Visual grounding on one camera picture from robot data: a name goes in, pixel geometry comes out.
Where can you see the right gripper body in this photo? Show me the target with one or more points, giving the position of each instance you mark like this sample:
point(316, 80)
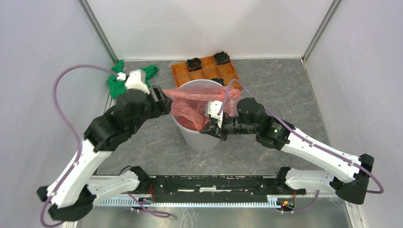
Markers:
point(222, 134)

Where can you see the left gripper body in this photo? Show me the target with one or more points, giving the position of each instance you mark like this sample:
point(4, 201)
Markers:
point(155, 109)

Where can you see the grey trash bin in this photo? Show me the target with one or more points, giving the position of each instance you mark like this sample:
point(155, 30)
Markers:
point(197, 141)

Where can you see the red plastic trash bag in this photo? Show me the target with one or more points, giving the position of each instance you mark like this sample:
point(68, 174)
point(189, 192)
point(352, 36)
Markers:
point(189, 103)

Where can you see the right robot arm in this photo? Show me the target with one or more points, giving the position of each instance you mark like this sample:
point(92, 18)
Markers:
point(341, 173)

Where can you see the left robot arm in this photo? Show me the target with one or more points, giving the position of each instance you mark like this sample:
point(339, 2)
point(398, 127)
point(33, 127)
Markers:
point(70, 197)

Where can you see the green cloth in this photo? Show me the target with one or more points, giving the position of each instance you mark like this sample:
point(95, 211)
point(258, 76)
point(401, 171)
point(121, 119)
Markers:
point(117, 88)

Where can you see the rolled black belt left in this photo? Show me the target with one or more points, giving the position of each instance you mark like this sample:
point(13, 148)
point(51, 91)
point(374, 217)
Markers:
point(194, 64)

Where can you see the rolled black belt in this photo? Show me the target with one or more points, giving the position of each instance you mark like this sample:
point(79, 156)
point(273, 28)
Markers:
point(194, 64)
point(221, 58)

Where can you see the orange compartment tray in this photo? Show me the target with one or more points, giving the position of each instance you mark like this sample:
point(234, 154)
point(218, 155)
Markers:
point(209, 70)

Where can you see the rolled black belt right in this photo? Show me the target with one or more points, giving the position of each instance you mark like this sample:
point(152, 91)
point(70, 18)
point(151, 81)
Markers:
point(221, 58)

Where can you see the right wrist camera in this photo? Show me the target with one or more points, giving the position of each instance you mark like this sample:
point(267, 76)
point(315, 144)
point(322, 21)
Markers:
point(212, 110)

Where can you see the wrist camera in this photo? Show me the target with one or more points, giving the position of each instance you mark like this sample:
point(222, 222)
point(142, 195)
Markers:
point(212, 110)
point(135, 80)

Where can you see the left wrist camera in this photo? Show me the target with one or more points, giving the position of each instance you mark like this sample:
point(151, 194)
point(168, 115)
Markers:
point(135, 80)

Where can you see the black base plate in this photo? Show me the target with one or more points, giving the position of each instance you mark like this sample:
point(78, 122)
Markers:
point(213, 189)

